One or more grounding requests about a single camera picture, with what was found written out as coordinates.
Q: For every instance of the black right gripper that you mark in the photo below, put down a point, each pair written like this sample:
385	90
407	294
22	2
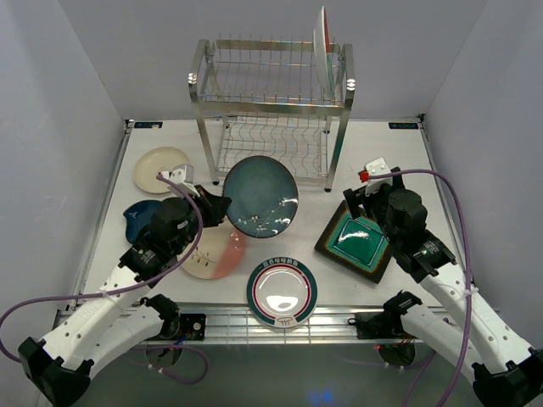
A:
355	198

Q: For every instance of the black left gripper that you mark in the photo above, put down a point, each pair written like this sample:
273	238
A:
215	206

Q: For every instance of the green square plate dark rim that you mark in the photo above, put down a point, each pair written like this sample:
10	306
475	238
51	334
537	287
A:
356	244

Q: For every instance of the dark teal floral plate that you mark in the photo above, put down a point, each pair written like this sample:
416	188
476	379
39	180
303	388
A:
264	195

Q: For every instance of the red and teal floral plate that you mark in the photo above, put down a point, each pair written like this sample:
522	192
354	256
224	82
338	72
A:
322	49

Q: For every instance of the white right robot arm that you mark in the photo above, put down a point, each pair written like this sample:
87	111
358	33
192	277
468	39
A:
503	368

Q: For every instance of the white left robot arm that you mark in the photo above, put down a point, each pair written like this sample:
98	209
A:
121	314

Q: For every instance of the dark blue leaf-shaped dish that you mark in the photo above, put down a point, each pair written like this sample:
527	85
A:
137	216

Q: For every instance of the two-tier steel dish rack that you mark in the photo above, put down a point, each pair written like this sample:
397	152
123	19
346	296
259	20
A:
262	97

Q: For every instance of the cream and pink plate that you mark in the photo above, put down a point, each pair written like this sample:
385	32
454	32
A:
219	253

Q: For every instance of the cream round plate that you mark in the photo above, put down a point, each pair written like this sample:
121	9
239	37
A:
152	163

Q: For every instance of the right corner table label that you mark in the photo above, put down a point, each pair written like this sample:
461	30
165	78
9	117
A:
403	125

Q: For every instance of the corner table label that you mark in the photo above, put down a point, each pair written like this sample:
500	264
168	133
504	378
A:
403	125
148	125

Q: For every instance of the white plate green red rim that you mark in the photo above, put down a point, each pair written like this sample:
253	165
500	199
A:
282	292

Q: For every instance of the left corner table label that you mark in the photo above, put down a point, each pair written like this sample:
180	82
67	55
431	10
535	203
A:
148	125

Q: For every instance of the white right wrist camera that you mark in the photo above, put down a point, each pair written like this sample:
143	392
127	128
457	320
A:
375	174

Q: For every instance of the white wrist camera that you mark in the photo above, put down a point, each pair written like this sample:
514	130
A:
180	180
375	174

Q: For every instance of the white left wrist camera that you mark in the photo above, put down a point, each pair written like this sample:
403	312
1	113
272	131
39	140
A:
180	180

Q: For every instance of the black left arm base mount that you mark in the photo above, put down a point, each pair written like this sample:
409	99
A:
189	327

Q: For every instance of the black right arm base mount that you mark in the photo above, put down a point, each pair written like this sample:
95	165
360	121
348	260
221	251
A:
381	325

